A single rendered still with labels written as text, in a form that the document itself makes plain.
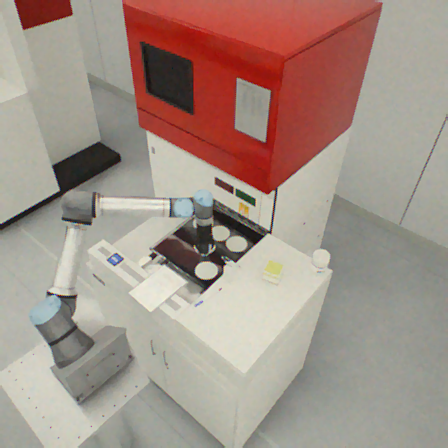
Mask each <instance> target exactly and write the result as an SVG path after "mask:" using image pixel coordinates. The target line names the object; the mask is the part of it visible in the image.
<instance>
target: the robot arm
mask: <svg viewBox="0 0 448 448"><path fill-rule="evenodd" d="M213 203H214V202H213V194H212V193H211V192H210V191H208V190H206V189H201V190H199V191H197V192H196V193H195V195H194V196H193V197H188V198H166V197H145V196H123V195H102V194H100V193H99V192H89V191H87V190H84V189H71V190H69V191H68V192H67V193H66V194H64V195H63V196H62V198H61V202H60V207H61V210H62V211H63V213H62V218H61V221H62V222H63V224H64V229H63V234H62V238H61V243H60V247H59V255H58V260H57V264H56V269H55V273H54V278H53V282H52V285H51V287H49V288H48V289H47V292H46V297H45V298H44V299H43V300H42V301H41V302H39V303H38V304H37V305H35V306H34V307H33V308H32V309H31V310H30V311H29V314H28V316H29V318H30V320H31V323H33V324H34V325H35V328H36V329H37V330H38V331H39V332H40V334H41V335H42V337H43V339H44V340H45V341H46V343H47V344H48V345H49V347H50V348H51V350H52V357H53V360H54V364H55V365H56V366H57V367H58V369H61V368H64V367H66V366H69V365H70V364H72V363H73V362H75V361H76V360H77V359H78V358H80V357H82V356H84V355H85V354H86V352H87V351H88V350H89V349H91V348H92V347H93V346H94V340H93V339H92V338H91V337H90V336H89V335H87V334H86V333H85V332H83V331H81V330H80V329H79V328H78V327H77V324H76V323H75V322H74V320H73V319H72V317H73V315H75V312H76V309H77V294H78V292H77V291H76V289H75V287H76V278H77V273H78V270H79V265H80V261H81V256H82V252H83V247H84V243H85V234H86V230H87V228H90V227H92V223H93V218H99V217H100V216H101V215H105V216H136V217H166V218H169V219H171V218H174V219H176V218H180V219H187V218H188V217H189V216H190V215H194V218H196V224H197V236H196V238H197V239H195V247H196V248H197V251H198V254H200V255H203V256H206V255H208V254H209V253H210V252H211V251H212V250H213V248H214V238H213V237H214V236H213V229H212V224H213Z"/></svg>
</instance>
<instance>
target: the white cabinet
mask: <svg viewBox="0 0 448 448"><path fill-rule="evenodd" d="M86 267H87V270H88V272H89V275H90V278H91V280H92V283H93V289H94V291H95V294H96V297H97V299H98V302H99V305H100V307H101V310H102V315H103V318H104V321H105V323H107V324H110V325H111V326H116V327H123V328H126V329H127V332H126V334H127V338H128V341H129V343H130V345H131V347H132V349H133V350H134V352H135V354H136V355H137V358H138V360H139V362H140V364H141V366H142V367H143V369H144V371H145V372H146V375H148V376H149V377H150V378H151V379H152V380H153V381H154V383H155V384H157V385H159V386H160V387H161V388H162V389H163V391H164V392H166V393H167V394H168V395H170V396H171V398H172V399H173V400H174V401H176V402H177V403H178V404H180V406H181V407H182V408H183V409H185V410H186V411H187V412H188V413H189V414H190V415H191V416H192V417H194V418H195V419H196V420H197V422H198V423H199V424H201V425H202V426H204V427H205V428H206V430H207V431H208V432H209V433H210V434H213V435H214V437H215V438H216V439H217V440H218V441H219V442H221V443H223V445H224V446H225V447H226V448H241V447H242V446H243V445H244V443H245V442H247V440H248V439H249V436H250V435H251V434H252V433H253V432H254V431H255V429H256V428H257V426H258V425H259V424H260V422H261V421H262V420H263V419H264V417H266V414H267V413H268V412H269V410H270V409H272V407H273V406H274V405H275V402H276V401H277V400H278V399H279V398H280V396H281V395H282V394H283V392H284V391H285V389H286V388H287V387H288V386H289V384H291V383H292V380H293V379H294V377H295V376H296V375H297V374H298V373H299V372H300V370H301V368H302V366H303V364H304V361H305V358H306V355H307V352H308V349H309V344H310V341H311V338H312V335H313V332H314V330H315V327H316V324H317V321H318V315H319V313H320V310H321V307H322V305H323V301H324V298H325V296H326V293H327V291H326V292H325V294H324V295H323V296H322V297H321V298H320V299H319V300H318V302H317V303H316V305H315V306H313V307H312V309H311V310H310V312H309V313H308V315H306V316H305V317H304V318H303V320H302V321H301V323H300V324H299V325H298V326H297V327H296V328H295V329H294V331H293V332H292V333H291V335H290V336H289V337H288V338H287V339H286V341H284V343H283V344H282V346H281V347H280V348H279V349H278V350H277V351H276V352H275V354H274V355H273V357H272V358H270V359H269V360H268V362H267V363H266V365H265V366H264V367H263V368H262V369H261V370H260V372H259V373H258V375H256V377H255V378H254V379H253V380H252V381H251V383H250V384H249V385H248V386H247V388H246V389H245V390H244V391H243V392H241V391H240V389H239V388H237V387H236V386H235V385H234V384H232V383H231V382H230V381H229V380H227V379H226V378H225V377H224V376H223V375H221V374H220V373H219V372H217V371H216V370H215V369H214V368H213V367H211V366H210V365H209V364H207V363H206V361H205V360H203V359H202V358H200V357H199V356H197V354H196V353H195V352H193V351H192V350H190V349H189V348H188V347H187V346H186V345H185V344H184V343H182V342H181V341H180V340H178V339H176V338H174V337H173V336H172V335H171V333H168V332H167V331H166V330H165V329H163V328H162V326H161V325H159V324H157V323H156V322H155V321H154V320H153V319H152V318H151V317H149V316H148V315H146V314H145V313H144V312H143V311H142V310H141V309H140V308H138V307H136V305H134V304H133V303H132V302H131V301H130V300H128V298H126V297H124V296H123V295H122V294H121V293H120V292H119V291H118V290H117V289H115V288H113V287H112V286H111V284H109V283H108V282H107V281H106V280H103V279H102V277H101V276H99V275H98V274H97V273H96V272H93V270H92V269H91V268H90V267H88V266H87V265H86Z"/></svg>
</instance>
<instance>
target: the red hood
mask: <svg viewBox="0 0 448 448"><path fill-rule="evenodd" d="M383 3H384V2H381V1H376V0H122V8H123V14H124V21H125V27H126V33H127V40H128V47H129V59H130V65H131V72H132V78H133V85H134V91H135V98H136V104H137V116H138V123H139V126H140V127H141V128H143V129H145V130H146V131H148V132H150V133H153V134H154V135H156V136H158V137H160V138H162V139H163V140H165V141H168V142H170V143H171V144H173V145H175V146H177V147H179V148H180V149H181V150H185V151H187V152H188V153H190V154H192V155H193V156H195V157H197V158H198V159H202V160H204V161H205V162H206V163H208V164H210V165H212V166H214V167H217V168H218V169H220V170H222V171H223V172H225V173H227V174H229V175H231V176H233V177H235V178H237V179H239V180H241V181H242V182H244V183H245V184H247V185H250V186H252V187H254V188H256V189H258V191H260V192H262V193H266V194H267V195H268V194H269V193H272V192H273V191H274V190H275V188H277V187H278V186H279V185H281V184H283V183H284V181H285V180H286V179H288V178H289V177H290V176H292V175H293V174H294V173H295V172H296V171H297V170H299V169H300V168H301V167H302V166H304V165H305V164H306V163H307V162H308V161H310V159H312V158H313V157H315V156H316V155H317V154H318V152H320V151H321V150H323V149H324V148H326V147H327V145H328V144H329V143H331V142H333V141H334V140H335V139H336V138H337V137H338V136H339V135H340V134H342V133H344V131H345V130H347V129H348V128H349V127H350V126H351V125H352V120H353V116H354V114H355V110H356V107H357V103H358V100H359V97H360V90H361V87H362V83H363V80H364V76H365V73H366V70H367V66H368V59H369V57H370V53H371V49H372V46H373V43H374V40H375V36H376V29H377V26H378V23H379V19H380V16H381V13H382V9H383Z"/></svg>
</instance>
